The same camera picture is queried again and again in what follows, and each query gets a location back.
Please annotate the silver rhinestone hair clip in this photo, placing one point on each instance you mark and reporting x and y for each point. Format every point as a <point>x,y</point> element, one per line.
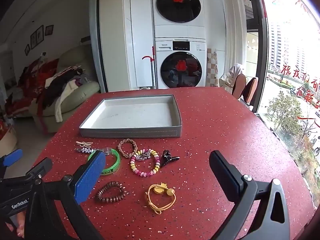
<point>141,155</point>

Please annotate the tiny picture frame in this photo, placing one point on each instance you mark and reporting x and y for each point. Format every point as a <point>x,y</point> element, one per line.
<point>27,49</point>

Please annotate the red window sticker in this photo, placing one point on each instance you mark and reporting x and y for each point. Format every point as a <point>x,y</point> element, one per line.
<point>287,71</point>

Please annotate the dark wall fixture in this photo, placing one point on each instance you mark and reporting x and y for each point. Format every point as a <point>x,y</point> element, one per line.
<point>85,39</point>

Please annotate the white garment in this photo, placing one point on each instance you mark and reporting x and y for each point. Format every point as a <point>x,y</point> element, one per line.
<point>60,105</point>

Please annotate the person's left hand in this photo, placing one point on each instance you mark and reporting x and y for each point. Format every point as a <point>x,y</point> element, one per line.
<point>20,231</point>

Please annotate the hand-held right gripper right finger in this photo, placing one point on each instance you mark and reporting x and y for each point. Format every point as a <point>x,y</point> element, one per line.
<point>225,176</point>

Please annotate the brown padded chair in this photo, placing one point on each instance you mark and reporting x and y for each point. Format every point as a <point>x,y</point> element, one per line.
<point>239,86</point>
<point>251,90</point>

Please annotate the small square picture frame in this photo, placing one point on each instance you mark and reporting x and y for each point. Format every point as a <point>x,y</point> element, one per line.
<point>49,30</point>

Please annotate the green translucent bangle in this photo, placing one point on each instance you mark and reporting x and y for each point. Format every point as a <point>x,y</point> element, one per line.
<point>116,161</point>

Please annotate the red hanging ornament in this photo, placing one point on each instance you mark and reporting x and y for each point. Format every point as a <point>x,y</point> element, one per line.
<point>263,3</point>

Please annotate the tall picture frame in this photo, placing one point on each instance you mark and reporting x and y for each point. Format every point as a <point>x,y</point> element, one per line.
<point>34,40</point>
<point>40,34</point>

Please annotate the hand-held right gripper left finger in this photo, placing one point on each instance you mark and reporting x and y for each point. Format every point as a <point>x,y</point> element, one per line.
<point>90,175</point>

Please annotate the red blanket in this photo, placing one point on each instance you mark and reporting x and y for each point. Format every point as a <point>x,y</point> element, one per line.
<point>32,85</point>

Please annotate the grey shallow tray box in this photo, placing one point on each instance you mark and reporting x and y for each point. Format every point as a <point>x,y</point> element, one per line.
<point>130,112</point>

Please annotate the black claw hair clip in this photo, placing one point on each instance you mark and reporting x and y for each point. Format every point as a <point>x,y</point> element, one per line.
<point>168,158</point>

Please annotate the pale green sofa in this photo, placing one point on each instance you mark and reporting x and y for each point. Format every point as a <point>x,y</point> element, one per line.
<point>87,90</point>

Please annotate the gold bow hairpin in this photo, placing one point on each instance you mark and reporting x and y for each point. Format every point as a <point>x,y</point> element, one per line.
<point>85,143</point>

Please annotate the dark clothes pile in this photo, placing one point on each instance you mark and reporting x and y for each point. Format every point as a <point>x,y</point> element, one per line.
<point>53,87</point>

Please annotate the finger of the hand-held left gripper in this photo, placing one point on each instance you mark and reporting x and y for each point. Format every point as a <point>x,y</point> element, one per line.
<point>12,156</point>
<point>40,167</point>

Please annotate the clear plastic hair clip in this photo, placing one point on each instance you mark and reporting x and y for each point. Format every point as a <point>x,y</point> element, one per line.
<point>106,150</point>

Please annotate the white plastic jug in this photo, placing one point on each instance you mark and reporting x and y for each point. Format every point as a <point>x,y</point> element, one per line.
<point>144,88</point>

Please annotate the checkered beige panel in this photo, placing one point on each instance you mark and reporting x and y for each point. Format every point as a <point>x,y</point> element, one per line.
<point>212,67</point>

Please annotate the white stacked dryer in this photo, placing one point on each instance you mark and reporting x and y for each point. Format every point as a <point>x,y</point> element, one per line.
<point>165,7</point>

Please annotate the beige cloth bag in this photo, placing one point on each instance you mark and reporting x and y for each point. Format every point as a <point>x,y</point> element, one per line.
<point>227,80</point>

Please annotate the white tall cabinet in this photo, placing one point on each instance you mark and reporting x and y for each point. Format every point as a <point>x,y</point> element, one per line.
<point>117,42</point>

